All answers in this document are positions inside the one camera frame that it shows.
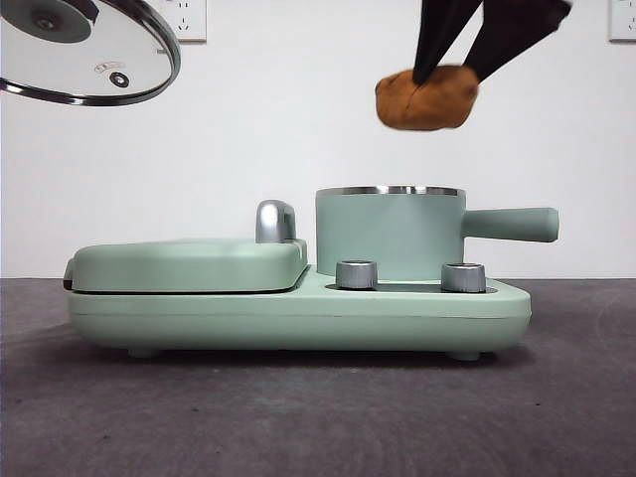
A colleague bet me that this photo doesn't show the white wall socket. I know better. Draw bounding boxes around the white wall socket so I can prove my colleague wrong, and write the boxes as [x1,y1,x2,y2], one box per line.
[166,0,208,43]
[609,0,636,43]

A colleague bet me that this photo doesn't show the brown potato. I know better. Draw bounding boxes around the brown potato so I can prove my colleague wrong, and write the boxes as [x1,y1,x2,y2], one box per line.
[375,63,482,132]

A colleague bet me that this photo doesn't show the glass pot lid green knob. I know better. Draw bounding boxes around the glass pot lid green knob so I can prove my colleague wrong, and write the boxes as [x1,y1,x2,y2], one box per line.
[0,0,183,107]

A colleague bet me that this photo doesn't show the mint green griddle cover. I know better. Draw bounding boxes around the mint green griddle cover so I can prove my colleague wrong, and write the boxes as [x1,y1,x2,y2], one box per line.
[62,238,308,295]

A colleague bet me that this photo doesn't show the mint green breakfast maker base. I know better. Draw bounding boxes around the mint green breakfast maker base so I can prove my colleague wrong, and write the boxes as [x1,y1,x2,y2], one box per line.
[66,263,532,360]

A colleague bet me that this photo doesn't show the chrome cover handle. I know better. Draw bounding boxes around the chrome cover handle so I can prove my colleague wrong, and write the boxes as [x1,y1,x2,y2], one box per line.
[255,200,298,244]

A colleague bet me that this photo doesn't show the mint green handled pot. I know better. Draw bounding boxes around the mint green handled pot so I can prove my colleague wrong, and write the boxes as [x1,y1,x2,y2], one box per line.
[314,184,560,277]

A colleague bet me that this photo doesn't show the silver control knob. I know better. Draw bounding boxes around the silver control knob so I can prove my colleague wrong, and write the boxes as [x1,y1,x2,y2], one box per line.
[335,259,378,289]
[440,261,487,293]

